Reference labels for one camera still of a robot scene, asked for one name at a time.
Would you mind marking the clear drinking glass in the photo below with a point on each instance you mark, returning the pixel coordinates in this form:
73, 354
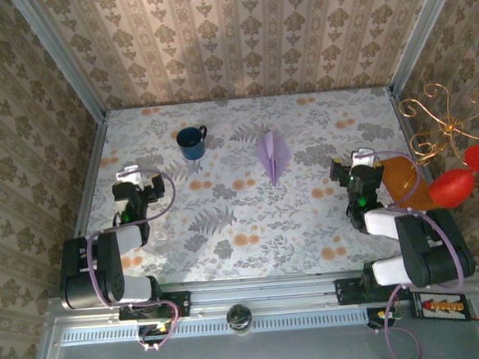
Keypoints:
159, 240

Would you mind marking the lavender paper sheet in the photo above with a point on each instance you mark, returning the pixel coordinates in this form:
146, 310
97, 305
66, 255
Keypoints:
271, 152

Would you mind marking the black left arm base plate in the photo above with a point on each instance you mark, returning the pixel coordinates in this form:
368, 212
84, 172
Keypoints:
182, 302

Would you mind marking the black round knob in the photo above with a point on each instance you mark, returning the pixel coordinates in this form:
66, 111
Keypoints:
238, 316

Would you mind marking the brown wooden board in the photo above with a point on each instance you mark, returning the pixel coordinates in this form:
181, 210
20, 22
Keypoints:
404, 180

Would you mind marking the small black circuit board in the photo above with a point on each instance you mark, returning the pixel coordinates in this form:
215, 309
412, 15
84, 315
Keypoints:
382, 316
151, 332

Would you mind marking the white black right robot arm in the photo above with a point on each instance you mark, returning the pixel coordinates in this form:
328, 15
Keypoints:
425, 244

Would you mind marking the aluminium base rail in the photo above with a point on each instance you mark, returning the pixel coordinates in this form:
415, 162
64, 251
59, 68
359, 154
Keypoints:
264, 295

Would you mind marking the large red egg ornament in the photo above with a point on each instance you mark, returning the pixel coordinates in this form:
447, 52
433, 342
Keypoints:
451, 187

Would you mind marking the aluminium frame side rail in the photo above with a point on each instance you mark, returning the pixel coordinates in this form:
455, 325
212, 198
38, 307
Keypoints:
84, 198
402, 127

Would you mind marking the aluminium frame post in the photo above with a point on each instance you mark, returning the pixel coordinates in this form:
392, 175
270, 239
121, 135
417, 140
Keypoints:
422, 31
60, 56

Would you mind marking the black power distribution board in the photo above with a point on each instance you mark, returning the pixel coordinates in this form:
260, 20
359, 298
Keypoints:
440, 313

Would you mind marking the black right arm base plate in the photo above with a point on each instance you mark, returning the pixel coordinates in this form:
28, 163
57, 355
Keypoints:
348, 291

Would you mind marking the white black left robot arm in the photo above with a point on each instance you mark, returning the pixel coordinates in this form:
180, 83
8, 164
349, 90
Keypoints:
105, 258

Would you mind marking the dark blue mug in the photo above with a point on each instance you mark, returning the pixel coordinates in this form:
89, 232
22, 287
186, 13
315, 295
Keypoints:
189, 144

